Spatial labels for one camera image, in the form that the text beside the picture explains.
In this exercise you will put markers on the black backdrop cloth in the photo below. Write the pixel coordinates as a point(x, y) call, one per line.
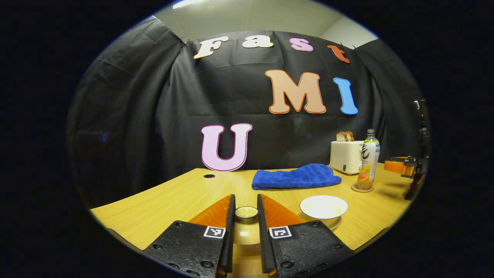
point(154, 116)

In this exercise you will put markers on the white toaster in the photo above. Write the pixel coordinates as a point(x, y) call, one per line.
point(343, 156)

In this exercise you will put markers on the toast bread slice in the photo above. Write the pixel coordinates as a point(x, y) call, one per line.
point(349, 136)
point(340, 136)

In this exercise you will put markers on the round cork coaster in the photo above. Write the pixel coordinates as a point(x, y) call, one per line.
point(355, 189)

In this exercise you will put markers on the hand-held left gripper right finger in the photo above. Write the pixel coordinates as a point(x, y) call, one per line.
point(263, 239)

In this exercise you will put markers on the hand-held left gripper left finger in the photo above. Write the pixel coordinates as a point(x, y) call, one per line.
point(230, 239)

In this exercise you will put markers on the plastic water bottle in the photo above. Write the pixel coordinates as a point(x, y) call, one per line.
point(368, 162)

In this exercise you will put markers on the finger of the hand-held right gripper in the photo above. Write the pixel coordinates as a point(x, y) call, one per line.
point(394, 166)
point(400, 158)

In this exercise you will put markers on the blue towel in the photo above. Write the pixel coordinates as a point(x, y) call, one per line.
point(297, 177)

